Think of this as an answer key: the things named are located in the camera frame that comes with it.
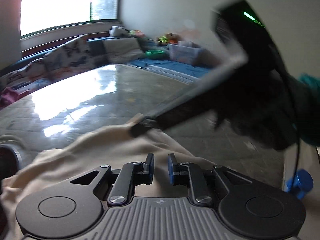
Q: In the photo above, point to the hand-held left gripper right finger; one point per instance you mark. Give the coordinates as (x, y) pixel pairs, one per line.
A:
(172, 171)

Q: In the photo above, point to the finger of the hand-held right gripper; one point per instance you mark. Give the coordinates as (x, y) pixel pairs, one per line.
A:
(180, 112)

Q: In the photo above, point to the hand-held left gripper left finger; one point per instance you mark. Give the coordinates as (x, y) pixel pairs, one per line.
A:
(149, 170)

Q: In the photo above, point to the cream long-sleeve garment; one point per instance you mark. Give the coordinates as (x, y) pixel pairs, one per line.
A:
(75, 155)

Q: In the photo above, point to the person's right hand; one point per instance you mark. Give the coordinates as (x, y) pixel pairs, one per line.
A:
(260, 105)

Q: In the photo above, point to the blue blanket with checkered trim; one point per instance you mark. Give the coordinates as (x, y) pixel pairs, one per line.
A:
(170, 66)

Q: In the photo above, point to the clear plastic storage box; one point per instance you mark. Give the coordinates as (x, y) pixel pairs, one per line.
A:
(183, 53)

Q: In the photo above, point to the green plastic bowl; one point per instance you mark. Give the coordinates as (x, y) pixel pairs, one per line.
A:
(155, 54)

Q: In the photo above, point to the colourful toys pile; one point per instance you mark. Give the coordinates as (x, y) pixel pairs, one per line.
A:
(166, 39)

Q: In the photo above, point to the grey cushion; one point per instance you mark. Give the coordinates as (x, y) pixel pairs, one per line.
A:
(122, 50)

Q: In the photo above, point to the colourful plush toy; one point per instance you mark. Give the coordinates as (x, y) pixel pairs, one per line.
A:
(136, 33)

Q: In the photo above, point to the panda plush toy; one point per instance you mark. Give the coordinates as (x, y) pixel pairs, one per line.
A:
(116, 31)

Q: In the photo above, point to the blue corner sofa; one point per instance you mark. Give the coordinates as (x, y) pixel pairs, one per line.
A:
(96, 45)

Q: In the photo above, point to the large butterfly print cushion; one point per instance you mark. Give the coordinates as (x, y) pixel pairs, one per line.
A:
(72, 52)

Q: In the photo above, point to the blue plastic object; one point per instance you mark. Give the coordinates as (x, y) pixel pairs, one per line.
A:
(302, 182)

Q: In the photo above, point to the round black table hotplate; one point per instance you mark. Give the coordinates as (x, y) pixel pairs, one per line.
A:
(7, 157)

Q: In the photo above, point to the small butterfly print cushion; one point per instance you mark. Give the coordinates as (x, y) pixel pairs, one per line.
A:
(27, 72)

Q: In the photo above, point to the purple cloth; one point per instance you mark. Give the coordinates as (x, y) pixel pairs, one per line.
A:
(8, 97)

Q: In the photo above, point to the window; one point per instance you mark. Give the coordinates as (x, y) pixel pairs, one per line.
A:
(55, 2)

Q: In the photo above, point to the red curtain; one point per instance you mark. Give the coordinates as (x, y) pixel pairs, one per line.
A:
(10, 17)

